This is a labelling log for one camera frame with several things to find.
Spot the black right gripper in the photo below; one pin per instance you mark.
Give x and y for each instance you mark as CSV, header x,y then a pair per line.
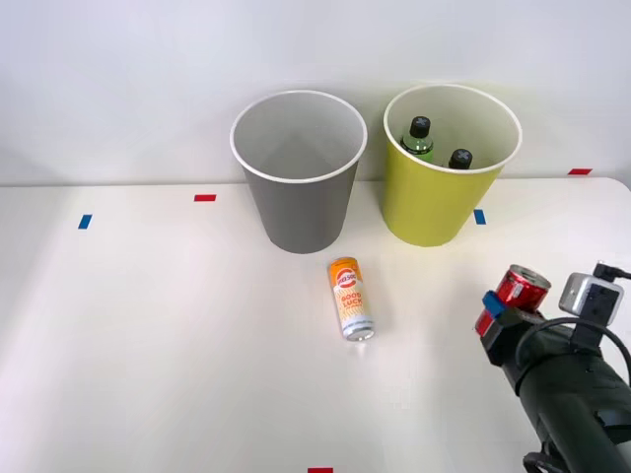
x,y
503,347

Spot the red drink can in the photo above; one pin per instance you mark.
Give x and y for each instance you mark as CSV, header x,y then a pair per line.
x,y
525,288

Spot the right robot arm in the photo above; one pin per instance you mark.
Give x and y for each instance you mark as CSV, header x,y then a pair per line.
x,y
572,394

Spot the yellow-green plastic waste bin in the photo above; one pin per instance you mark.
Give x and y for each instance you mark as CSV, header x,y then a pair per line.
x,y
424,207

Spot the dark bottle with black cap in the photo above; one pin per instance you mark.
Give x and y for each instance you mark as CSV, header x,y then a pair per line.
x,y
460,158

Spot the orange and white drink can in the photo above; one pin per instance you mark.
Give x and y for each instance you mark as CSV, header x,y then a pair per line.
x,y
351,300

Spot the green bottle with black cap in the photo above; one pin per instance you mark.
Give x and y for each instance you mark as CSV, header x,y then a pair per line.
x,y
419,144

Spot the grey plastic waste bin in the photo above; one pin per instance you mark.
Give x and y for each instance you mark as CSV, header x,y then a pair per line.
x,y
301,217

